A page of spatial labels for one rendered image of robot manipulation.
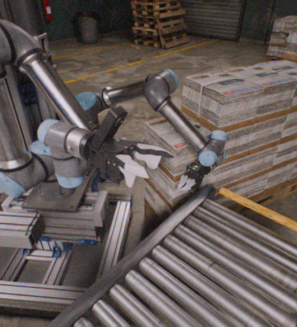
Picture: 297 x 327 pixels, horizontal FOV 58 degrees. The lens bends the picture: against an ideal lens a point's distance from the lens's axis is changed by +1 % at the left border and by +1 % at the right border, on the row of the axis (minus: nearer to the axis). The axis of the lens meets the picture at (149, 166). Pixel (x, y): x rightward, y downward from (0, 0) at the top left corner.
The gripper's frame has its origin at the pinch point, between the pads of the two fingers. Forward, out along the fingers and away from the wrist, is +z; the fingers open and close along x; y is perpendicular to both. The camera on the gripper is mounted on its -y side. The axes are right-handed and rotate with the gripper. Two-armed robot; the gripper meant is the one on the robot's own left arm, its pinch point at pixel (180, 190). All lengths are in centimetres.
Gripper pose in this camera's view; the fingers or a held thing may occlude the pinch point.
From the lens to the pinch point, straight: 124.5
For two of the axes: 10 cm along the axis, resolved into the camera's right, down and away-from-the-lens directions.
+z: -6.6, 4.3, -6.1
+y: 0.0, -8.2, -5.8
